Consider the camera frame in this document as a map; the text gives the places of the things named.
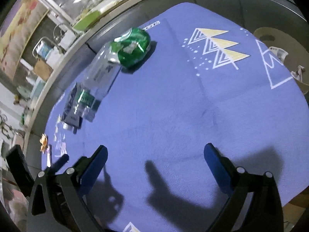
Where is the blue and white container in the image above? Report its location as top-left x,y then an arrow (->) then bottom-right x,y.
36,42 -> 52,58

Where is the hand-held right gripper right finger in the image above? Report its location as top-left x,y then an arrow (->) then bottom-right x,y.
203,143 -> 284,232

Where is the dark carton with white cap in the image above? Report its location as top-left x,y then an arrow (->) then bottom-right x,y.
61,82 -> 85,134

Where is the green plastic basin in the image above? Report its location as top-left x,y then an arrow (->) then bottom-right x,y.
72,10 -> 102,31

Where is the wall poster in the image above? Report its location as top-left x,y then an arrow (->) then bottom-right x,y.
0,0 -> 50,78

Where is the crushed green drink can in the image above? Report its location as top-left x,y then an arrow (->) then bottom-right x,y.
117,27 -> 151,68

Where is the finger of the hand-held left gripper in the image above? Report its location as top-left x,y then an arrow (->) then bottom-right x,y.
48,154 -> 70,172

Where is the beige waste bin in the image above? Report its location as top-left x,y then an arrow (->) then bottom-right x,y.
253,27 -> 309,92

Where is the yellow crumpled wrapper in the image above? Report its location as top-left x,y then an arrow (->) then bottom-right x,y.
40,134 -> 49,153

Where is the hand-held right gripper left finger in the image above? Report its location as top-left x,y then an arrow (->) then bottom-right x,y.
26,145 -> 108,232

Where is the blue printed tablecloth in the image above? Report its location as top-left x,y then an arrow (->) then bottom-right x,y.
41,2 -> 309,232

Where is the clear plastic water bottle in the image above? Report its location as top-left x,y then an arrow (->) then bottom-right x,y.
77,42 -> 121,124

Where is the curved metal faucet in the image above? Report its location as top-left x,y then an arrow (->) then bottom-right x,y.
53,24 -> 73,44

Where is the angular metal faucet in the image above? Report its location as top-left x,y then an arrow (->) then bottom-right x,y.
32,37 -> 65,61

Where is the wooden cutting board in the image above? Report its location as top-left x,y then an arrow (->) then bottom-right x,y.
33,59 -> 53,81

